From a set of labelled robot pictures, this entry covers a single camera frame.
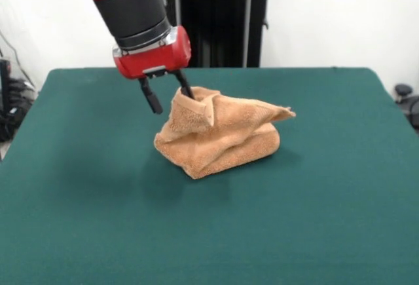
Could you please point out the tan terry towel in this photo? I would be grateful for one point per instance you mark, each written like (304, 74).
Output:
(222, 141)

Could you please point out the grey office chair base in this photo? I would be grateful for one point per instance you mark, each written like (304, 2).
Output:
(406, 101)

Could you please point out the dark green table cloth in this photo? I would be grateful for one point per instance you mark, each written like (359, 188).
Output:
(98, 200)

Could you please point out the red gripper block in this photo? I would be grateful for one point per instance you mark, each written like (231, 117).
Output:
(154, 57)

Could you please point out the black device with red mark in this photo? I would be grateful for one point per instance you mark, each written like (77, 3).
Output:
(4, 85)

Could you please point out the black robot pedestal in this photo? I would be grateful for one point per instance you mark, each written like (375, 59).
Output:
(216, 19)

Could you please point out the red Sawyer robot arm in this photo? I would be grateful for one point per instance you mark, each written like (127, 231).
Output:
(131, 10)

